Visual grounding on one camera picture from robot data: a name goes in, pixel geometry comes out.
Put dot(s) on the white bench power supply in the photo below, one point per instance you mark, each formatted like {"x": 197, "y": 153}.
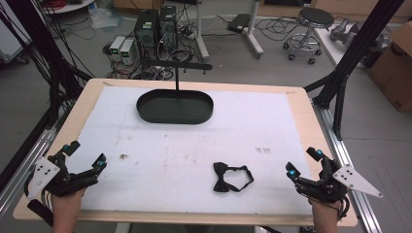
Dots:
{"x": 127, "y": 51}
{"x": 116, "y": 47}

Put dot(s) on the round black rolling stool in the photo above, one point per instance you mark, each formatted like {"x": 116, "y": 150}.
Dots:
{"x": 315, "y": 17}

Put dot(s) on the flat black box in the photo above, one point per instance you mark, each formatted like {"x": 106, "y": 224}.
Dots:
{"x": 239, "y": 22}

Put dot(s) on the black bow tie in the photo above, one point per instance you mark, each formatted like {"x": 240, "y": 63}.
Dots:
{"x": 221, "y": 178}

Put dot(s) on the computer towers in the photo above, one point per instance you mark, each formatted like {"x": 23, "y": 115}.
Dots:
{"x": 181, "y": 56}

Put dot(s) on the white desk leg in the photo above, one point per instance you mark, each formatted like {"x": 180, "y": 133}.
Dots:
{"x": 201, "y": 35}
{"x": 253, "y": 35}

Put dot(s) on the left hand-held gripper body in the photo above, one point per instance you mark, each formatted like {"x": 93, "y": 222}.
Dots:
{"x": 40, "y": 174}

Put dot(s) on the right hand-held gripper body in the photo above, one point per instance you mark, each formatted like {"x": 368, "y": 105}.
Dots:
{"x": 327, "y": 186}

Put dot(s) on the person's right hand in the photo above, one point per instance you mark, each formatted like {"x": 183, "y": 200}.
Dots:
{"x": 325, "y": 216}

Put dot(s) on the large black computer tower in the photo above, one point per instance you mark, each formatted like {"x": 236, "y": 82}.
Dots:
{"x": 146, "y": 32}

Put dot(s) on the white table mat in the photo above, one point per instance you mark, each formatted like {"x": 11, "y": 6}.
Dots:
{"x": 194, "y": 145}

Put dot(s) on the person's left hand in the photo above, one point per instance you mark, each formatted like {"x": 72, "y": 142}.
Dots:
{"x": 66, "y": 210}

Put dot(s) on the brown cardboard box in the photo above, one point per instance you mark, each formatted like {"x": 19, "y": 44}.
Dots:
{"x": 393, "y": 74}

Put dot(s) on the aluminium rail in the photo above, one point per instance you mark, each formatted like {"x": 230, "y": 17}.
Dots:
{"x": 29, "y": 158}
{"x": 343, "y": 152}

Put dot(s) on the black metal frame stand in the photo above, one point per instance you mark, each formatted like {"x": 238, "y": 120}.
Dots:
{"x": 353, "y": 61}
{"x": 39, "y": 48}

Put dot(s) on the clear plastic bag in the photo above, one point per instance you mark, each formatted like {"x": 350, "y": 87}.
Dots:
{"x": 105, "y": 17}

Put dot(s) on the grey equipment case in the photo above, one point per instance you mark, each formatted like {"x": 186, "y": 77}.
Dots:
{"x": 11, "y": 45}

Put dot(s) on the white round table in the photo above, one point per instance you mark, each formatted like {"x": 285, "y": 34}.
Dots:
{"x": 69, "y": 6}

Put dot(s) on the slim black computer tower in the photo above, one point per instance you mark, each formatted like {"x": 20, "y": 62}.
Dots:
{"x": 168, "y": 27}

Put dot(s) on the black tray stand with bar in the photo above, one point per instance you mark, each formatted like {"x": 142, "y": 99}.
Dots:
{"x": 175, "y": 108}

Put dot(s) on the grey robot part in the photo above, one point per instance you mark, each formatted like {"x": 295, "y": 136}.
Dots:
{"x": 344, "y": 32}

